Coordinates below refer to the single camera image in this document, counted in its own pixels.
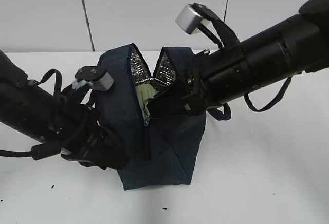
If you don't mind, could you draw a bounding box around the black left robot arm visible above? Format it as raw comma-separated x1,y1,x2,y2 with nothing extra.
1,53,129,170

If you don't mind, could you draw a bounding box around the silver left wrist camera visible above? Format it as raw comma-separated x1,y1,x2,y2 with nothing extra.
72,66,114,92

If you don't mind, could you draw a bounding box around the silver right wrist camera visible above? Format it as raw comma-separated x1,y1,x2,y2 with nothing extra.
175,2,233,47

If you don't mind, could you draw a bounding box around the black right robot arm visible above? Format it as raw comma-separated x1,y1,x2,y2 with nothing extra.
147,0,328,121

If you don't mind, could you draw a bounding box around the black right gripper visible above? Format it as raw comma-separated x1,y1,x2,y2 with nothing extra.
148,50,224,118

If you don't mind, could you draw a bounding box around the dark blue lunch bag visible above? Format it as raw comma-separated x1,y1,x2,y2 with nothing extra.
95,44,206,190

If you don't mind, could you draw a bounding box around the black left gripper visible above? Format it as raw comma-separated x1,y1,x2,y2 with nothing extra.
56,85,129,170

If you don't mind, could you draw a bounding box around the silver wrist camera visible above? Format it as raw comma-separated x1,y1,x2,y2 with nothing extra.
175,2,233,47
72,66,114,92

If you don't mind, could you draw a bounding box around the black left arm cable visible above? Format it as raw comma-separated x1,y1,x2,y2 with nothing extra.
0,68,103,161

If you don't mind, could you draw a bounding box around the green lidded glass container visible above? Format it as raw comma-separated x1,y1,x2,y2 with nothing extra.
135,84,157,124

